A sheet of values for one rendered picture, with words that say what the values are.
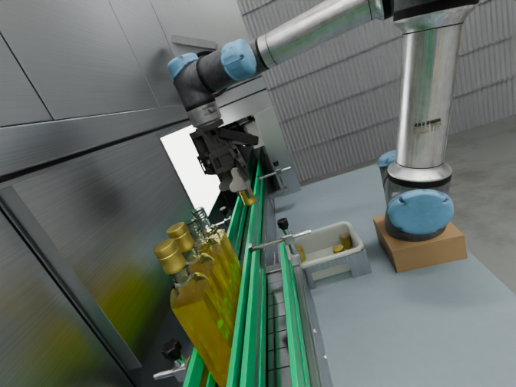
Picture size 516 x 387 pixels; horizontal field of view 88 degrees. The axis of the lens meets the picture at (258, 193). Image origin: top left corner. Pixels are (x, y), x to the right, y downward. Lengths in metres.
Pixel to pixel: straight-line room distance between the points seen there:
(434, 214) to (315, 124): 3.27
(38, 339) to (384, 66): 3.87
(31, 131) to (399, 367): 0.76
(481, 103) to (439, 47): 3.89
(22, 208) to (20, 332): 0.15
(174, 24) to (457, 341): 1.54
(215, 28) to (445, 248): 1.29
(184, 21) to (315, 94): 2.51
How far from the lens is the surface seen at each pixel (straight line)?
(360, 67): 3.87
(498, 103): 4.55
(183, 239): 0.48
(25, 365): 0.47
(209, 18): 1.53
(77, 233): 0.50
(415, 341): 0.71
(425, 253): 0.84
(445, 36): 0.56
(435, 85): 0.57
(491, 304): 0.78
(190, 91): 0.65
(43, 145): 0.54
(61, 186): 0.51
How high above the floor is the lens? 1.31
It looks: 18 degrees down
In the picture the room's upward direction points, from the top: 22 degrees counter-clockwise
